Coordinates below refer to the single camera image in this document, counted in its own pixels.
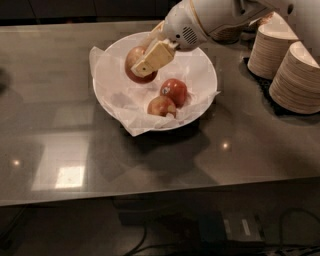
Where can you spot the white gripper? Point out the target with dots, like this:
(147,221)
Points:
(181,25)

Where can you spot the brownish red apple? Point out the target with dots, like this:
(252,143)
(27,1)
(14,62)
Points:
(133,55)

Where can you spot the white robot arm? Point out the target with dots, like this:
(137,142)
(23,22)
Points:
(303,16)

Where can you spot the white bowl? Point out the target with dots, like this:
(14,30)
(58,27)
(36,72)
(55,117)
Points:
(196,70)

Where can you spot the red apple with sticker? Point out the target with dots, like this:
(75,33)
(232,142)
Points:
(176,90)

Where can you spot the yellow-red apple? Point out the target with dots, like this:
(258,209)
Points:
(161,106)

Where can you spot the white paper liner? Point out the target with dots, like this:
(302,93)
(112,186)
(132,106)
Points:
(113,90)

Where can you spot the rear stack of paper plates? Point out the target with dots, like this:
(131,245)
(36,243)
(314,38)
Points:
(272,41)

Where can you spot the stack of paper plates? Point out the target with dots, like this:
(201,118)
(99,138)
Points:
(272,41)
(296,85)

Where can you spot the black tray under plates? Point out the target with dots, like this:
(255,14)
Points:
(266,90)

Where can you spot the front stack of paper plates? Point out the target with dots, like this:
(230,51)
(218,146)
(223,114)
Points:
(296,85)

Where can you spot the dark box under table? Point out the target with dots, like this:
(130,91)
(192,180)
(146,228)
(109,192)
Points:
(242,228)

